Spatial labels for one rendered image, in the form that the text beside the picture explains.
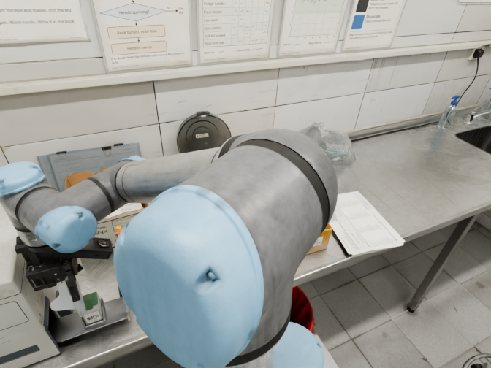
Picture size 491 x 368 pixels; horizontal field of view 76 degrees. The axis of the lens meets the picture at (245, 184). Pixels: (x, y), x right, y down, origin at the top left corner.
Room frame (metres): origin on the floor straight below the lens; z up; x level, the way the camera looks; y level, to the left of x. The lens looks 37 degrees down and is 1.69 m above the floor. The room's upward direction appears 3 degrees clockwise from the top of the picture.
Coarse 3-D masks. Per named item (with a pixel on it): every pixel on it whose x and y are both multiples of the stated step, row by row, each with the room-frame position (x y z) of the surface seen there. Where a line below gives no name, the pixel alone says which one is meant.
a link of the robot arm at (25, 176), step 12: (0, 168) 0.42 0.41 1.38; (12, 168) 0.42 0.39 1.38; (24, 168) 0.43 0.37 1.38; (36, 168) 0.43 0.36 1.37; (0, 180) 0.39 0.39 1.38; (12, 180) 0.39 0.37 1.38; (24, 180) 0.40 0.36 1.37; (36, 180) 0.41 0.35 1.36; (0, 192) 0.38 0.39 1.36; (12, 192) 0.38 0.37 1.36; (24, 192) 0.39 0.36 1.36; (12, 204) 0.37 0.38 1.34; (12, 216) 0.38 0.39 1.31; (24, 228) 0.38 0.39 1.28
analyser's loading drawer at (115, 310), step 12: (120, 300) 0.48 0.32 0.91; (108, 312) 0.44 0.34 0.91; (120, 312) 0.44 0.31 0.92; (48, 324) 0.40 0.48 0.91; (60, 324) 0.40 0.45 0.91; (72, 324) 0.40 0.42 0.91; (84, 324) 0.39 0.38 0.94; (96, 324) 0.40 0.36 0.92; (108, 324) 0.41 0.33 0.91; (60, 336) 0.37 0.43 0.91; (72, 336) 0.38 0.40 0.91
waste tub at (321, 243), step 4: (328, 224) 0.76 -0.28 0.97; (328, 228) 0.75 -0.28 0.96; (332, 228) 0.74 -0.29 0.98; (324, 232) 0.73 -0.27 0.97; (328, 232) 0.73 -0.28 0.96; (320, 236) 0.72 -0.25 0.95; (324, 236) 0.73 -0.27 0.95; (328, 236) 0.73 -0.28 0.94; (316, 240) 0.72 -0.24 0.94; (320, 240) 0.72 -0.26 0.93; (324, 240) 0.73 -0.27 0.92; (328, 240) 0.74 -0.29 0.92; (316, 244) 0.72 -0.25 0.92; (320, 244) 0.72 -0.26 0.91; (324, 244) 0.73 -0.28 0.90; (312, 248) 0.71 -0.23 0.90; (316, 248) 0.72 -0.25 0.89; (320, 248) 0.73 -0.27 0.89; (324, 248) 0.73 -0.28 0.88; (308, 252) 0.71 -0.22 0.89; (312, 252) 0.71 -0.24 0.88
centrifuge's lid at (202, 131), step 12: (192, 120) 1.12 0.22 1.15; (204, 120) 1.13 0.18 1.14; (216, 120) 1.14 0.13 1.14; (180, 132) 1.09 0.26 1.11; (192, 132) 1.12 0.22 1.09; (204, 132) 1.14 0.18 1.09; (216, 132) 1.15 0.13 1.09; (228, 132) 1.13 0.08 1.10; (180, 144) 1.08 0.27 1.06; (192, 144) 1.11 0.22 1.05; (204, 144) 1.13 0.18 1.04; (216, 144) 1.13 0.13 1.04
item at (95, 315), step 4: (100, 300) 0.46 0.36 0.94; (100, 304) 0.44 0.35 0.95; (96, 308) 0.42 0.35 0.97; (100, 308) 0.43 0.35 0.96; (88, 312) 0.41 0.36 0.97; (92, 312) 0.41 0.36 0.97; (96, 312) 0.41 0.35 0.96; (100, 312) 0.42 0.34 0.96; (84, 316) 0.40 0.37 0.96; (88, 316) 0.41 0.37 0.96; (92, 316) 0.41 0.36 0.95; (96, 316) 0.41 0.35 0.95; (100, 316) 0.42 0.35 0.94; (84, 320) 0.40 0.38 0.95; (88, 320) 0.40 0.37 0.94; (92, 320) 0.41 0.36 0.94; (96, 320) 0.41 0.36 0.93; (100, 320) 0.41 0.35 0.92; (88, 324) 0.40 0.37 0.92
